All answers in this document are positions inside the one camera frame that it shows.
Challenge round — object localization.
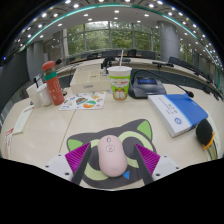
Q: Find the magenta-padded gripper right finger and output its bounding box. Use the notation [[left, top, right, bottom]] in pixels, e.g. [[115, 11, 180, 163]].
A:
[[133, 143, 183, 186]]

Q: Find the cat-shaped grey green mouse pad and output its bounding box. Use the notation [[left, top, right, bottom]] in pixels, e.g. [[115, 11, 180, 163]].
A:
[[65, 118, 158, 190]]

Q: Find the white lidded mug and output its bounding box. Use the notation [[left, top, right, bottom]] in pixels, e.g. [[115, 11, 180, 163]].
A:
[[34, 82, 53, 108]]

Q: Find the white cardboard box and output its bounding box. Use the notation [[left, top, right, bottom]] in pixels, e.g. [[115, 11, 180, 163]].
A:
[[69, 67, 112, 95]]

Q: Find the group of ceiling lights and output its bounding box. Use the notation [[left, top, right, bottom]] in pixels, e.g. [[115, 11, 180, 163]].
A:
[[3, 0, 224, 78]]

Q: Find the pink computer mouse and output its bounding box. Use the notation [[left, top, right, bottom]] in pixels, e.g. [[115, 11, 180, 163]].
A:
[[97, 134, 128, 178]]

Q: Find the green printed paper cup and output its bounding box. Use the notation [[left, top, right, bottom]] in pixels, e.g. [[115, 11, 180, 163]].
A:
[[106, 49, 133, 102]]

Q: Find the white leaflet red header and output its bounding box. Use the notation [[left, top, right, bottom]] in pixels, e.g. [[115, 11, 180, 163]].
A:
[[12, 104, 35, 136]]

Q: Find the red drink bottle green band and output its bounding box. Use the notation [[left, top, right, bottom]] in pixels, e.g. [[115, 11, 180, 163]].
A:
[[41, 60, 65, 107]]

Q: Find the stack of white paper cups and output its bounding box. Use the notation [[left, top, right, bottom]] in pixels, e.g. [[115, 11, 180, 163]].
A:
[[25, 83, 41, 108]]

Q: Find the group of dark office chairs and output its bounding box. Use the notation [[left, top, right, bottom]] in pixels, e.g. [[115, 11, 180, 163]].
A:
[[66, 48, 224, 101]]

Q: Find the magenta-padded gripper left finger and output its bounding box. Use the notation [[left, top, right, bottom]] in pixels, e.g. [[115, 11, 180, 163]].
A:
[[44, 142, 92, 186]]

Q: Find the black microphone orange ring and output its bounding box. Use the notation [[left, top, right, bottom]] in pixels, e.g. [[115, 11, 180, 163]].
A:
[[195, 118, 219, 162]]

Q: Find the colourful sticker sheet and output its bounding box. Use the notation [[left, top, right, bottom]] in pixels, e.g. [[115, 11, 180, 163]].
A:
[[58, 91, 107, 112]]

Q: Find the curved wooden conference desk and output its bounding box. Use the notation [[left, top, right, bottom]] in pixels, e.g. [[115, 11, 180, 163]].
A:
[[56, 57, 224, 101]]

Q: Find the blue and white book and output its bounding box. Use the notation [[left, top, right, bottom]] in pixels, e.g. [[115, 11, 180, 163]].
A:
[[147, 93, 209, 139]]

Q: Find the black conference microphone unit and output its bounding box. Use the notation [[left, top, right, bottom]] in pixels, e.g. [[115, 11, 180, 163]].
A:
[[128, 69, 195, 100]]

